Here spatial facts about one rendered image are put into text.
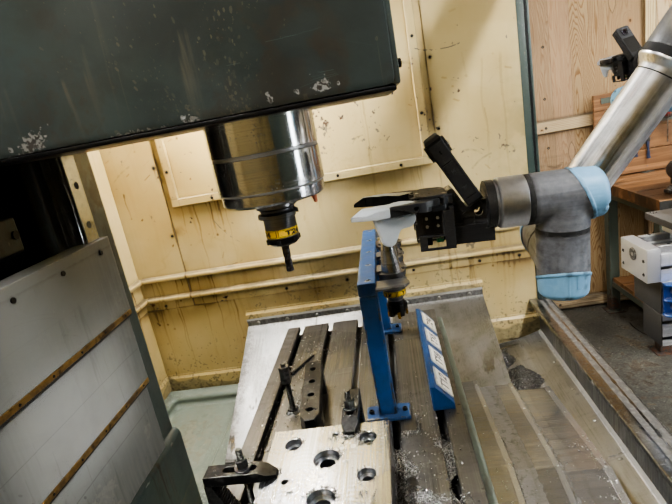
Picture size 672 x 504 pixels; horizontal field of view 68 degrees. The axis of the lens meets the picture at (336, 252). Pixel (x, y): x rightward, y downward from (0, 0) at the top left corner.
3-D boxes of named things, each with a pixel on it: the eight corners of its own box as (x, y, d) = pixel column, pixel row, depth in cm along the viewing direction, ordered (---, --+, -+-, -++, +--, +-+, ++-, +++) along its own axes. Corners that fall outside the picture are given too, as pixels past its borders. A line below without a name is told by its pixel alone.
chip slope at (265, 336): (489, 351, 189) (482, 286, 182) (550, 486, 122) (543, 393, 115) (261, 379, 200) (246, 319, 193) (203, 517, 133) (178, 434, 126)
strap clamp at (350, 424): (367, 430, 110) (356, 370, 106) (366, 473, 98) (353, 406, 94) (352, 432, 111) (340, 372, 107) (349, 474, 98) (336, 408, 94)
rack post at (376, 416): (410, 405, 116) (391, 286, 108) (411, 419, 111) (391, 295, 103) (367, 410, 118) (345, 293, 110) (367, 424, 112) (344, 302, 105)
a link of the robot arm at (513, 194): (529, 178, 69) (514, 170, 77) (495, 182, 69) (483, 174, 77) (532, 230, 71) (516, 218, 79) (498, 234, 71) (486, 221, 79)
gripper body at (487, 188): (416, 253, 73) (501, 243, 72) (410, 195, 71) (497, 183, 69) (412, 239, 80) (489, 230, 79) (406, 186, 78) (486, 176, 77)
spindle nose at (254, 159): (244, 195, 85) (227, 124, 82) (335, 181, 82) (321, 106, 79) (204, 217, 70) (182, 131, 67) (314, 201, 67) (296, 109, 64)
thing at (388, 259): (379, 269, 112) (374, 240, 111) (398, 265, 113) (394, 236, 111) (383, 275, 108) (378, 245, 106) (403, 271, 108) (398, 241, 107)
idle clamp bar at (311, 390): (327, 381, 133) (322, 359, 132) (325, 443, 109) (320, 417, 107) (308, 384, 133) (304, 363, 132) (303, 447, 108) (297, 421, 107)
